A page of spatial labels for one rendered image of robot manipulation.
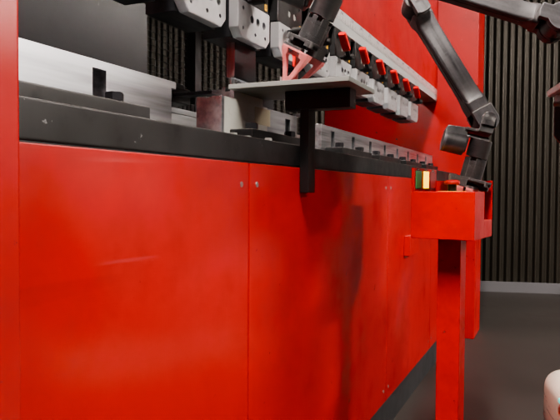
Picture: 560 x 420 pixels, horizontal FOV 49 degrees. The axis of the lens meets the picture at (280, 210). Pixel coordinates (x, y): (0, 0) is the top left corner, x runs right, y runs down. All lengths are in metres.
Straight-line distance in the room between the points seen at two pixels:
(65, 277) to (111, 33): 1.20
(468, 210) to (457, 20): 2.07
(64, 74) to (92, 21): 0.89
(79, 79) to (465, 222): 1.00
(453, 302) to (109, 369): 1.07
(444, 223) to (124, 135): 0.98
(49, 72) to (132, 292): 0.31
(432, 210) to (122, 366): 0.99
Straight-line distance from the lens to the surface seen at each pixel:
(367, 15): 2.24
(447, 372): 1.72
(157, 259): 0.87
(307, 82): 1.24
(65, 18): 1.73
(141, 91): 1.04
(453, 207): 1.58
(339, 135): 1.92
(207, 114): 1.27
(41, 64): 0.89
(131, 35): 1.93
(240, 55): 1.39
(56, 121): 0.72
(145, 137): 0.84
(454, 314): 1.68
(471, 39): 3.49
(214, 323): 1.01
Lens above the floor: 0.78
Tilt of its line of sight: 2 degrees down
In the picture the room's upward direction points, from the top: straight up
